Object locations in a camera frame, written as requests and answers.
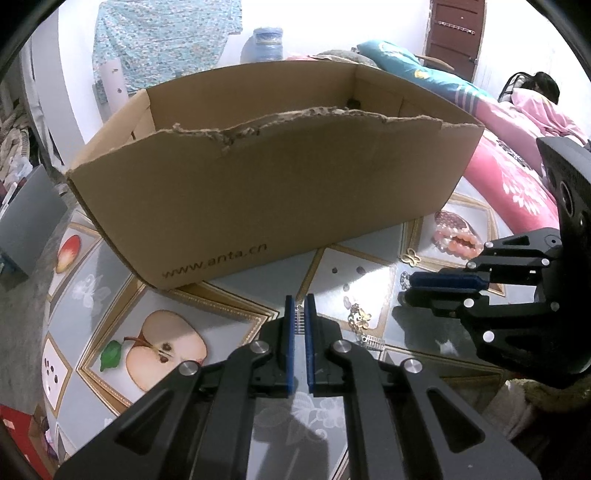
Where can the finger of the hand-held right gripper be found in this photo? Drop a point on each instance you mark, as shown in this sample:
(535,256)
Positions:
(443,281)
(438,302)

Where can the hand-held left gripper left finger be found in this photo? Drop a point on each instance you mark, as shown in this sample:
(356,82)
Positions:
(290,344)

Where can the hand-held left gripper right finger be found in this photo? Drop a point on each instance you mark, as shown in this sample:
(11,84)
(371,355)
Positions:
(311,344)

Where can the small silver comb clip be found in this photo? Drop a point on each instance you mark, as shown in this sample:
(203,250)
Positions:
(299,321)
(374,342)

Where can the gold butterfly pendant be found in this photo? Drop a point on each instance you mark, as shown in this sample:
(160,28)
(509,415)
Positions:
(411,258)

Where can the brown cardboard box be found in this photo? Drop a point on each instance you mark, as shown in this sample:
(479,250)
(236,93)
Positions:
(277,194)

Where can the small pale bead charm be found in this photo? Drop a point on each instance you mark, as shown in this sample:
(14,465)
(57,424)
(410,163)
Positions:
(405,278)

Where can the pink floral blanket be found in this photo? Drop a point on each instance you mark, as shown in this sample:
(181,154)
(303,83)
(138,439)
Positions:
(508,194)

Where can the wooden chair backrest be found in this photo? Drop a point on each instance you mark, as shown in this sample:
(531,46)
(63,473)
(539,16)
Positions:
(431,60)

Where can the teal floral pillow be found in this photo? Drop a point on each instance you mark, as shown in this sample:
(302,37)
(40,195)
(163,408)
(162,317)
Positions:
(397,57)

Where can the brown wooden door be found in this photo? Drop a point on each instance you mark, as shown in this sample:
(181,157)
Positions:
(452,41)

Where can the grey frilled pillow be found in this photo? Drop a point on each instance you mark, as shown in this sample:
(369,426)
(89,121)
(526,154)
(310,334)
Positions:
(341,55)

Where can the red box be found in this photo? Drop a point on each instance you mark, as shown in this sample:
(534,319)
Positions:
(18,429)

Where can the grey storage box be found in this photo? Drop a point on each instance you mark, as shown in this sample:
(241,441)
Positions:
(27,217)

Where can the blue water jug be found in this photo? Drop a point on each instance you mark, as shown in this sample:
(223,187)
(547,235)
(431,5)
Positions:
(268,44)

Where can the teal floral hanging cloth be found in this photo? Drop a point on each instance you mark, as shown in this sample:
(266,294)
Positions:
(161,37)

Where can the pile of laundry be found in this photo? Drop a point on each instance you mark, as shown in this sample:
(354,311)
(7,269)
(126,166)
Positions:
(14,138)

